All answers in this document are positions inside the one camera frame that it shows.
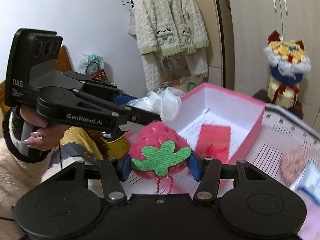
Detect white fluffy soft item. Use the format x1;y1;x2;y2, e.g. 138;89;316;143
133;87;185;123

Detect pink strawberry plush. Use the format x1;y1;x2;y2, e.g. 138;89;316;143
129;121;191;194

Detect red envelope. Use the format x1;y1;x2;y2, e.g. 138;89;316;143
195;124;231;164

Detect pink knitted soft item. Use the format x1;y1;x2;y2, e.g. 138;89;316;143
279;148;307;186

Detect person's left hand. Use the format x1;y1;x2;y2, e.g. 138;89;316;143
20;105;70;151

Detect brown paper bag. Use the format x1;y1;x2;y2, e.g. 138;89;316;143
158;55;203;93

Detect pink cardboard box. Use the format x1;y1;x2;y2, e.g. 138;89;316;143
125;82;266;196

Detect cream knitted cardigan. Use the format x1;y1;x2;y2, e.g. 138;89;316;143
133;0;209;90

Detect blue tissue pack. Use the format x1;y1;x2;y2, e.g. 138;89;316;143
290;161;320;205

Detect flower bouquet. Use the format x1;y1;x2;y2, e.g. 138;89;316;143
263;30;311;109

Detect beige wardrobe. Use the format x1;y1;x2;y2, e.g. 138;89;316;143
216;0;319;129

